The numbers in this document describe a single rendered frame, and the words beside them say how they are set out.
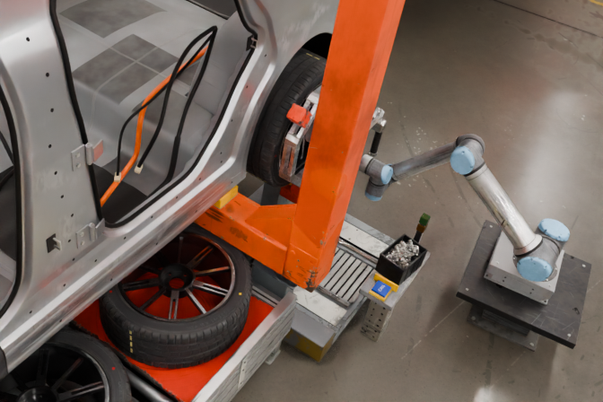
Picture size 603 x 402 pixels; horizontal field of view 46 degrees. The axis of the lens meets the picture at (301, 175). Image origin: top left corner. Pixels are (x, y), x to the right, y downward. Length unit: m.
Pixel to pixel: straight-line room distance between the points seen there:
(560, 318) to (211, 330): 1.75
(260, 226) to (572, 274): 1.76
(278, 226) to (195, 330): 0.54
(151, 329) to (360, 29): 1.46
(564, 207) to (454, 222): 0.82
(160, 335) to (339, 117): 1.14
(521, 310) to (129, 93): 2.13
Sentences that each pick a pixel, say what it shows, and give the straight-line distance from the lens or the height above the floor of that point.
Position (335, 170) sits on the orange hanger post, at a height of 1.22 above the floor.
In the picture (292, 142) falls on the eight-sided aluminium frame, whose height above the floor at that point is 0.96.
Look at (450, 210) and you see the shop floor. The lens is 4.51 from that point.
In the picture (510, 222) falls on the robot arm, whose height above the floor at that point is 0.75.
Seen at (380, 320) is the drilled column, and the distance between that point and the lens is 3.60.
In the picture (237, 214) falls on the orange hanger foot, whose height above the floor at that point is 0.68.
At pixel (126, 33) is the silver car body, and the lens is 3.57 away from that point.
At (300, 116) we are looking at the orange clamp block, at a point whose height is 1.10.
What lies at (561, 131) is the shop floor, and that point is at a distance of 5.61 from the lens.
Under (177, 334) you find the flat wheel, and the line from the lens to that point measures 2.95.
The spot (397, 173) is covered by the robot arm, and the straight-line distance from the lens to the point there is 3.71.
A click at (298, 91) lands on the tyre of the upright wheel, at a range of 3.13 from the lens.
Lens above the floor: 2.91
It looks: 41 degrees down
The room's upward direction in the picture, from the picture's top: 12 degrees clockwise
